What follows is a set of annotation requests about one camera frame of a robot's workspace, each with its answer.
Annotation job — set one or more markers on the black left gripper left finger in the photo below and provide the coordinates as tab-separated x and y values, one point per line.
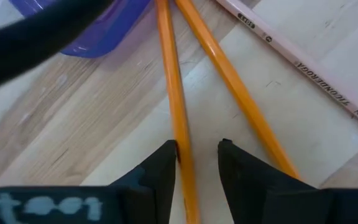
157	186

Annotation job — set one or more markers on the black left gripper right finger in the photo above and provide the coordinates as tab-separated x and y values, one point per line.
253	193

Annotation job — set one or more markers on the orange pencil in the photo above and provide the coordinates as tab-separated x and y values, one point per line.
174	77
228	77

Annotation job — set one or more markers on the pale pink Ticonderoga pencil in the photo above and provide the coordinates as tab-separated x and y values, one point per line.
291	53

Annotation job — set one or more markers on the purple plastic supply box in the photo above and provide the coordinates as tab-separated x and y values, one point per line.
104	34

